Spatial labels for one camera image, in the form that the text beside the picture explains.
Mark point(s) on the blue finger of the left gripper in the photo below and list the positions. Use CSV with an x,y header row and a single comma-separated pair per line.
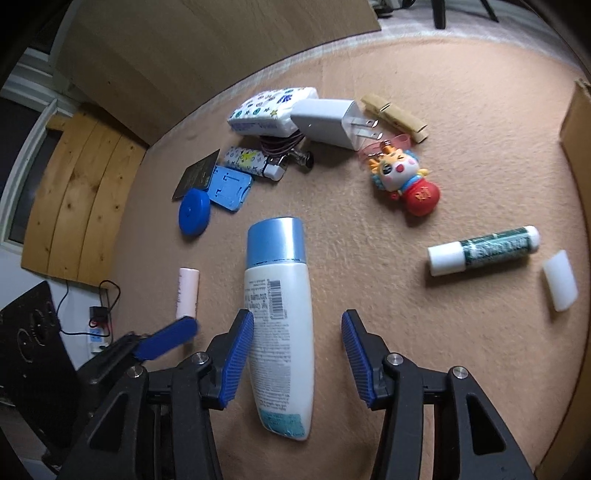
x,y
166,339

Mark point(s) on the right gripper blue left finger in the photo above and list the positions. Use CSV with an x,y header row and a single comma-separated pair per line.
x,y
228,353

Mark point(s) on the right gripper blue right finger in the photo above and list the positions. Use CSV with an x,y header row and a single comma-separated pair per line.
x,y
366,353

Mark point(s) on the pink lip balm tube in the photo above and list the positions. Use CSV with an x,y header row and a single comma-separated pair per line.
x,y
187,293

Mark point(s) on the white bottle blue cap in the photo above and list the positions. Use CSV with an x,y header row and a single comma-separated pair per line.
x,y
278,294

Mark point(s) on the green white glue stick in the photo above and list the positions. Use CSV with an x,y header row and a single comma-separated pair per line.
x,y
460,256

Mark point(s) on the blue plastic card holder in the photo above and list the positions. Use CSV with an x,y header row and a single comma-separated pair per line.
x,y
229,188

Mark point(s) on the black card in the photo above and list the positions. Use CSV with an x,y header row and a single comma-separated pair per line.
x,y
197,176

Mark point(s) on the cartoon dragon keychain toy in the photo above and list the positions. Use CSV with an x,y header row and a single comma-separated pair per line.
x,y
398,177

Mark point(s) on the patterned white lighter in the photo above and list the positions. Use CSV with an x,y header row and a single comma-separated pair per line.
x,y
254,162

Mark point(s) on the patterned tissue pack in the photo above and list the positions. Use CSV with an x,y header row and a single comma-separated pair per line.
x,y
268,113

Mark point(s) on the white power strip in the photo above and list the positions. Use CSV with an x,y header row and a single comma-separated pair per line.
x,y
98,340

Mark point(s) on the pine wood board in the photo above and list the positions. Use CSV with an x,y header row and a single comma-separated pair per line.
x,y
78,207

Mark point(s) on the cardboard box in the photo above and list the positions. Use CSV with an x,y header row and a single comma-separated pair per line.
x,y
568,456

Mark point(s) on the wooden clothespin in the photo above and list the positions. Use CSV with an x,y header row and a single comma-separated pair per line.
x,y
398,117

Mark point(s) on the wooden headboard panel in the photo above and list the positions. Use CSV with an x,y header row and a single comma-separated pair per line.
x,y
151,63

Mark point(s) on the black tripod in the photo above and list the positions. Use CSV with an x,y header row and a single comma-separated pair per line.
x,y
439,8

